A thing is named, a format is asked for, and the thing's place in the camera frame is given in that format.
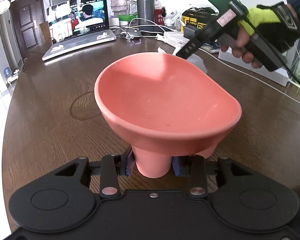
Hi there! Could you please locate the white power strip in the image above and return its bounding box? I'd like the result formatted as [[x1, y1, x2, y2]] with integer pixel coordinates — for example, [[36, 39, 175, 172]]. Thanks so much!
[[218, 45, 289, 87]]

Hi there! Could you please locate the white paper towel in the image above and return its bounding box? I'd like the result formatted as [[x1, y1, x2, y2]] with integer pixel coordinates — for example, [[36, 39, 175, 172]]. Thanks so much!
[[158, 46, 207, 74]]

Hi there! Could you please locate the computer mouse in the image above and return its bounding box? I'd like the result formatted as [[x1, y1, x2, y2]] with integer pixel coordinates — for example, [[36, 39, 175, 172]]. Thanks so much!
[[119, 28, 142, 41]]

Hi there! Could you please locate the white cable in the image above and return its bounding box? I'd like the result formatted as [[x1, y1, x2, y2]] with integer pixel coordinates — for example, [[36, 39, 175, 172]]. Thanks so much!
[[198, 47, 300, 108]]

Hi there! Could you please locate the gloved right hand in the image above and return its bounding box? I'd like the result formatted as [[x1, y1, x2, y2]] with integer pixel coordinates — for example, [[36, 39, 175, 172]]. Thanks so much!
[[232, 0, 300, 68]]

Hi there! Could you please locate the yellow black box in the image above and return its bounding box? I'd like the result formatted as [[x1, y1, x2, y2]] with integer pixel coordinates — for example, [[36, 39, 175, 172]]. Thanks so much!
[[181, 7, 218, 33]]

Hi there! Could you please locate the silver laptop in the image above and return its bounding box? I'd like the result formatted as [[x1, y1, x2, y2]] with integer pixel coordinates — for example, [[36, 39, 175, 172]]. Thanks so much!
[[42, 0, 116, 61]]

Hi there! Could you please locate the pink footed bowl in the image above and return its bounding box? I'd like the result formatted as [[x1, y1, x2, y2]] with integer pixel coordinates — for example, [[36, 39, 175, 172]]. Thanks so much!
[[94, 52, 242, 178]]

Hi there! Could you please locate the dark wooden door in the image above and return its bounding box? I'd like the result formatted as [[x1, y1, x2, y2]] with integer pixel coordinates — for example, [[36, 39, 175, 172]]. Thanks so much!
[[11, 0, 45, 60]]

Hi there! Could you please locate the grey cylinder speaker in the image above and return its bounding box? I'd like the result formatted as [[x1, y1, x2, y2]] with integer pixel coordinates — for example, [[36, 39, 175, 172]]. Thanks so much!
[[137, 0, 155, 25]]

